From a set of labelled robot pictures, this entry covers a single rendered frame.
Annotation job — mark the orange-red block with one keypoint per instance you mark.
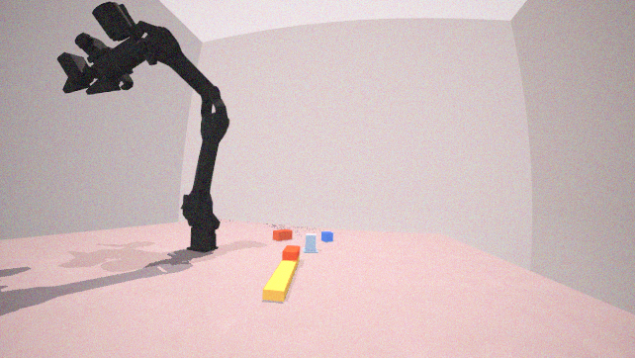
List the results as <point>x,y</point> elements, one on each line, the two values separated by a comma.
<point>282,234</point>

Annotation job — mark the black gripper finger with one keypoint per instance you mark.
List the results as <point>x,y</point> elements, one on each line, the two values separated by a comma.
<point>70,87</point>
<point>101,86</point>

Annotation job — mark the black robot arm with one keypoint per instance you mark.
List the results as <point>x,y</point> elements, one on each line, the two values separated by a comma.
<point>160,45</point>

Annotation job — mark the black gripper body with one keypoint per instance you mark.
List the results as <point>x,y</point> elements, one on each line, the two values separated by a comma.
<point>108,67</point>

